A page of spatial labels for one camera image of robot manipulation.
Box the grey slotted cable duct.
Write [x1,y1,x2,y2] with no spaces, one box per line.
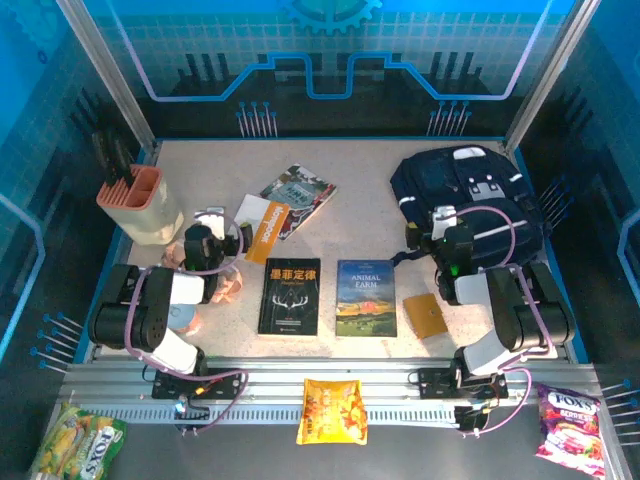
[74,402,461,427]

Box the illustrated comic book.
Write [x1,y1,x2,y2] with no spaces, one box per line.
[258,162,338,242]

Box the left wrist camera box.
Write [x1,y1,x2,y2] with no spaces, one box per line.
[194,207,226,241]

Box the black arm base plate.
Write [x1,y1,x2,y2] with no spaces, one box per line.
[152,367,244,401]
[417,367,509,401]

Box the aluminium mounting rail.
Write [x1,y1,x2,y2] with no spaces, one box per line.
[59,357,601,405]

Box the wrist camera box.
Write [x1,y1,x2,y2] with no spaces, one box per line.
[430,204,459,240]
[194,207,226,241]

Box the navy blue backpack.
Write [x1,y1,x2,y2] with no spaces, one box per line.
[389,144,551,269]

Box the Animal Farm book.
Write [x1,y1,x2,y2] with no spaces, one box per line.
[335,259,399,338]

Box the brown leather wallet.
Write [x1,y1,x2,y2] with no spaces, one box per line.
[402,293,449,341]

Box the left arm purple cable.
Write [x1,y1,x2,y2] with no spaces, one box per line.
[123,212,251,437]

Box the black book gold title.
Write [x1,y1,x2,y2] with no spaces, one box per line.
[257,257,322,337]

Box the purple Fox's candy bag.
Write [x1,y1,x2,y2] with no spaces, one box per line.
[534,382,606,476]

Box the aluminium frame post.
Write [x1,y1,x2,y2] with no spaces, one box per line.
[504,0,601,154]
[54,0,160,154]

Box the beige terracotta knife holder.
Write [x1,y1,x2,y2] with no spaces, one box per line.
[95,164,185,246]

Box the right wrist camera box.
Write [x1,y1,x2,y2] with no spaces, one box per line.
[430,204,459,240]

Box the yellow chips bag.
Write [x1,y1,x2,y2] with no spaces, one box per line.
[295,378,369,446]

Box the pink translucent pencil case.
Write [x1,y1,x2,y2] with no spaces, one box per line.
[160,238,244,307]

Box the black controller box with wires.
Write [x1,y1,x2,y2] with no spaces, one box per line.
[173,399,211,436]
[453,404,489,439]

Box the orange white notebook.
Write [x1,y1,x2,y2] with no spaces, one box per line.
[233,193,292,265]

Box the green Fox's candy bag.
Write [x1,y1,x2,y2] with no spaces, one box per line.
[28,402,129,480]

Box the black knife handle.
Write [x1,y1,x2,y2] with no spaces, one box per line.
[113,133,135,189]
[91,130,112,186]
[102,127,124,184]

